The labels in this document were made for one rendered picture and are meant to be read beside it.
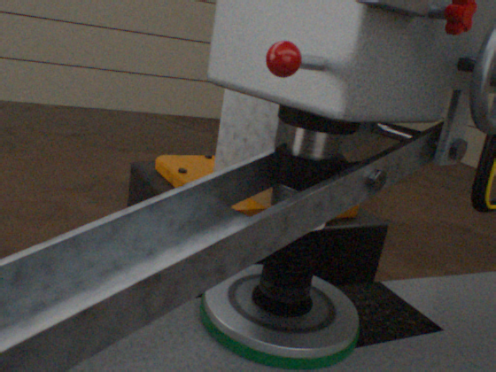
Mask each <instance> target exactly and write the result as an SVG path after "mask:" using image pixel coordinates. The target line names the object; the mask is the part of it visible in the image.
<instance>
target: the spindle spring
mask: <svg viewBox="0 0 496 372"><path fill-rule="evenodd" d="M320 232H321V230H320V229H318V230H312V231H310V232H309V233H307V234H305V235H303V236H302V237H301V238H298V239H296V240H294V241H292V242H291V244H288V245H286V246H284V247H283V248H285V249H283V248H282V249H280V250H278V251H276V252H273V253H271V254H270V255H268V256H267V257H268V258H269V259H270V260H271V261H272V262H273V263H276V264H277V265H274V268H275V269H276V270H278V271H281V272H284V273H286V274H291V275H303V274H306V273H308V272H309V271H311V269H312V268H313V265H314V264H313V263H314V255H315V251H316V245H317V244H318V240H317V239H318V238H319V233H320ZM297 244H303V245H297ZM286 249H289V250H292V251H289V250H286ZM279 252H280V253H279ZM284 254H285V255H284ZM286 255H289V256H286ZM290 256H294V257H290ZM282 260H283V261H282ZM285 261H287V262H285ZM288 262H291V263H288ZM278 265H279V266H278ZM280 266H281V267H280ZM286 267H288V268H286ZM290 268H295V269H290ZM297 268H300V269H297Z"/></svg>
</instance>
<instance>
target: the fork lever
mask: <svg viewBox="0 0 496 372"><path fill-rule="evenodd" d="M444 122H445V121H442V122H440V123H438V124H437V125H434V126H432V127H430V128H427V129H425V130H424V131H423V132H422V131H419V130H415V129H412V128H407V127H403V126H400V125H394V124H391V123H361V124H360V128H359V131H358V132H354V134H353V135H349V136H342V137H341V140H340V145H339V152H338V153H340V154H343V153H346V152H348V151H350V150H353V149H355V148H358V147H360V146H362V145H363V144H365V143H367V142H370V141H372V140H374V139H376V138H377V137H380V136H385V137H390V138H393V139H396V140H399V141H401V142H400V143H398V144H396V145H394V146H392V147H391V148H389V149H388V150H384V151H381V152H379V153H377V154H376V155H375V156H373V157H371V158H369V159H366V160H364V161H363V162H360V163H358V164H356V165H354V166H352V167H350V168H348V169H346V170H345V171H343V172H341V173H339V174H337V175H333V176H331V177H330V178H328V179H326V180H325V181H323V182H320V183H318V184H316V185H314V186H313V187H311V188H307V189H305V190H302V191H301V192H299V193H298V194H296V195H294V196H292V197H290V198H288V199H286V200H283V201H281V202H279V203H277V204H276V205H273V206H271V207H269V208H268V209H266V210H264V211H263V212H261V213H256V214H254V215H253V216H251V217H249V216H247V215H245V214H243V213H240V212H238V211H237V210H236V209H234V208H232V207H231V206H233V205H235V204H237V203H238V202H240V201H243V200H246V199H248V198H250V197H252V196H255V195H257V194H259V193H261V192H262V191H264V190H267V189H269V188H273V186H274V181H275V179H274V177H273V176H272V175H271V168H272V163H273V159H274V154H275V148H274V149H273V150H268V151H264V152H262V153H261V154H258V155H256V156H253V157H251V158H249V159H247V160H244V161H242V162H238V163H236V164H234V165H231V166H229V167H226V168H224V169H222V170H220V171H217V172H215V173H213V174H210V175H205V176H203V177H201V178H199V179H197V180H195V181H193V182H189V183H187V184H185V185H183V186H181V187H178V188H175V189H172V190H169V191H167V192H164V193H163V194H160V195H158V196H156V197H154V198H151V199H149V200H144V201H142V202H140V203H138V204H136V205H132V206H130V207H128V208H126V209H124V210H122V211H119V212H117V213H112V214H110V215H107V216H105V217H104V218H101V219H100V220H97V221H93V222H91V223H90V224H88V225H83V226H80V227H79V228H77V229H74V230H71V231H69V232H66V233H65V234H63V235H61V236H55V237H53V238H52V239H49V240H47V241H44V242H42V243H40V244H37V245H35V246H32V247H30V248H29V249H25V250H22V251H20V252H17V253H14V254H13V255H10V256H8V257H6V258H4V259H2V260H0V372H66V371H67V370H69V369H71V368H73V367H75V366H77V365H78V364H80V363H81V362H83V361H84V360H86V359H89V358H91V357H92V356H94V355H95V354H97V353H100V352H101V351H103V350H104V349H105V348H106V347H110V346H112V345H114V344H115V343H117V342H118V341H120V340H121V339H122V338H124V337H127V336H129V335H131V334H133V333H134V332H136V331H138V330H139V329H140V328H142V327H144V326H145V325H147V324H149V323H152V322H154V321H156V320H157V319H158V318H160V317H162V316H163V315H164V314H167V313H168V312H172V311H174V310H175V309H176V308H177V307H179V306H181V305H183V304H185V303H186V302H188V301H189V300H191V299H194V298H196V297H197V296H199V295H201V294H202V293H203V292H205V291H207V290H209V289H211V288H213V287H214V286H216V285H218V284H219V283H222V282H224V281H225V280H226V279H228V278H230V277H231V276H232V275H236V274H238V273H239V272H241V271H242V270H244V269H246V268H248V267H249V266H250V265H252V264H253V263H257V262H259V261H260V260H263V259H264V258H265V257H267V256H268V255H270V254H271V253H273V252H276V251H278V250H280V249H282V248H283V247H284V246H286V245H288V244H289V243H291V242H292V241H294V240H296V239H298V238H301V237H302V236H303V235H305V234H307V233H309V232H310V231H312V230H314V229H315V228H317V227H319V226H321V225H323V224H325V223H326V222H327V221H330V220H332V219H333V218H335V217H337V216H338V215H339V214H341V213H344V212H346V211H348V210H350V209H351V208H352V207H354V206H356V205H357V204H359V203H361V202H362V201H363V200H367V199H368V198H371V197H373V196H374V195H375V194H376V193H377V192H379V191H381V190H383V189H385V188H388V187H389V186H391V185H393V184H394V183H395V182H398V181H400V179H402V178H404V177H406V176H407V175H409V174H412V173H413V172H415V171H417V170H418V169H420V168H422V167H424V166H425V165H427V164H429V163H430V162H433V161H434V158H435V155H436V151H437V146H438V140H439V138H440V135H441V131H442V128H443V125H444Z"/></svg>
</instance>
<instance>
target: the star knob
mask: <svg viewBox="0 0 496 372"><path fill-rule="evenodd" d="M476 10H477V3H476V2H475V1H472V0H452V3H451V4H449V5H448V6H436V5H432V6H431V7H430V8H429V11H428V16H429V18H430V19H447V23H446V33H447V34H448V35H460V34H461V33H462V32H466V33H467V32H468V31H469V30H470V29H471V28H472V16H473V14H474V13H475V12H476Z"/></svg>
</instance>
